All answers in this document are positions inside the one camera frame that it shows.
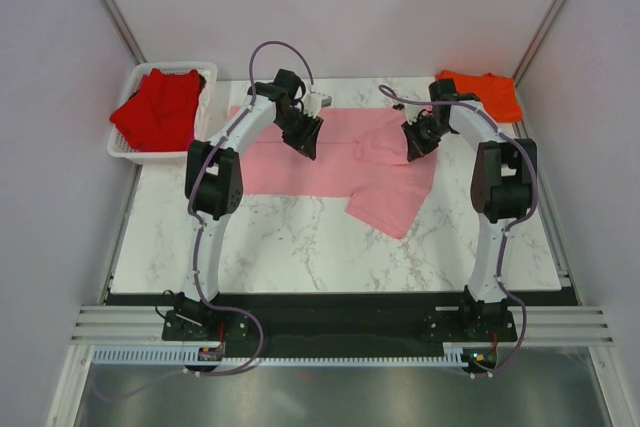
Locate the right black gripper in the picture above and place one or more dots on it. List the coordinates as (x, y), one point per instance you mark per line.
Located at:
(416, 148)

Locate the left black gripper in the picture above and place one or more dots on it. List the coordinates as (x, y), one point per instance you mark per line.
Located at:
(307, 141)

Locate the pink t shirt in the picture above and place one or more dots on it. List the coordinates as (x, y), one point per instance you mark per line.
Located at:
(361, 156)

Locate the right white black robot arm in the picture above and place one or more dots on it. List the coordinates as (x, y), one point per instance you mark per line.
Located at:
(504, 193)

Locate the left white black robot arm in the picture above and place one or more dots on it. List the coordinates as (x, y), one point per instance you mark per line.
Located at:
(214, 190)

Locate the folded orange t shirt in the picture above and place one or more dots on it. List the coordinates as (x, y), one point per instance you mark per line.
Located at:
(497, 93)

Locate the red t shirt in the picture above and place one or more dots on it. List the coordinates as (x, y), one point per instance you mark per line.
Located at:
(160, 116)

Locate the white plastic basket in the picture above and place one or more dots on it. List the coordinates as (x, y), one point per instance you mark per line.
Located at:
(117, 145)

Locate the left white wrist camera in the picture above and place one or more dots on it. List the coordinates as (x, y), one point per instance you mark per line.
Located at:
(314, 102)

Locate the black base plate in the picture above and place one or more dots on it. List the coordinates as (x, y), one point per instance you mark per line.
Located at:
(344, 324)

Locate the aluminium profile rail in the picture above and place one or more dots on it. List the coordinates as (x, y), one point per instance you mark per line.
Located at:
(547, 326)

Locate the white slotted cable duct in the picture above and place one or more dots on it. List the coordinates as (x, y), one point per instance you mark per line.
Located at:
(202, 357)

